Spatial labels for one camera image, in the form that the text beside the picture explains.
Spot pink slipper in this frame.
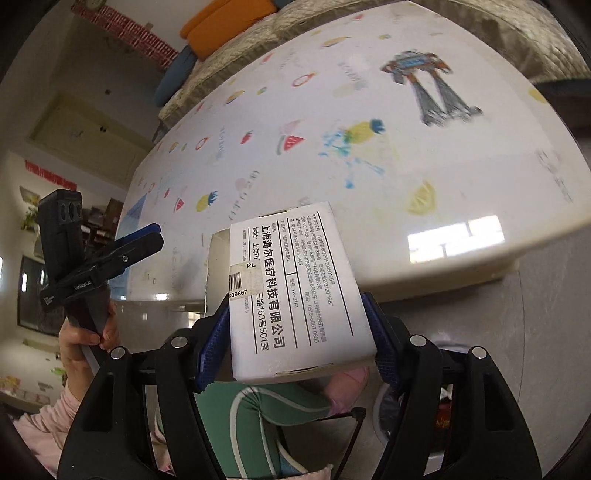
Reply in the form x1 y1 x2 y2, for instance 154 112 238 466
323 367 370 414

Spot white trash bin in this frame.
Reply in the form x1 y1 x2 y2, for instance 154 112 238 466
379 344 462 462

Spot blue cushion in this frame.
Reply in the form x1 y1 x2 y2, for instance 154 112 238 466
154 44 199 107

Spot grey quilted sofa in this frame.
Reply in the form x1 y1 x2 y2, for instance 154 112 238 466
157 0 591 134

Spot person's left hand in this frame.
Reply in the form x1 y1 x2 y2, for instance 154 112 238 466
58 301 118 371

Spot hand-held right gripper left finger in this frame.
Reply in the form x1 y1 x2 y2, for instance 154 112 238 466
58 291 232 480

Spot person's left forearm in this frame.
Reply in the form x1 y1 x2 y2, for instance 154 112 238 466
14 368 100 467

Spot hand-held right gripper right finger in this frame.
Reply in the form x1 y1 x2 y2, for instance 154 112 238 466
361 292 543 480

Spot orange cushion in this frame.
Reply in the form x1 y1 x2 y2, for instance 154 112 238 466
180 0 278 61

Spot person's green pants legs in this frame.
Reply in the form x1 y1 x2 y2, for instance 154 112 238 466
157 383 333 480

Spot white cardboard box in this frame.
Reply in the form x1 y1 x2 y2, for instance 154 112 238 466
203 202 377 384

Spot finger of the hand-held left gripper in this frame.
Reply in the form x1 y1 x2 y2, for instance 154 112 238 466
85 223 164 278

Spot red paper wall banner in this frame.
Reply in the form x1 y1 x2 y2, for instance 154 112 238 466
71 0 178 70

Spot black wire frame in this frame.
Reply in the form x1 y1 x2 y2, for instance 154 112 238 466
318 407 366 467

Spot pale wooden door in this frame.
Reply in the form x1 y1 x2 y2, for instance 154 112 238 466
30 92 153 185

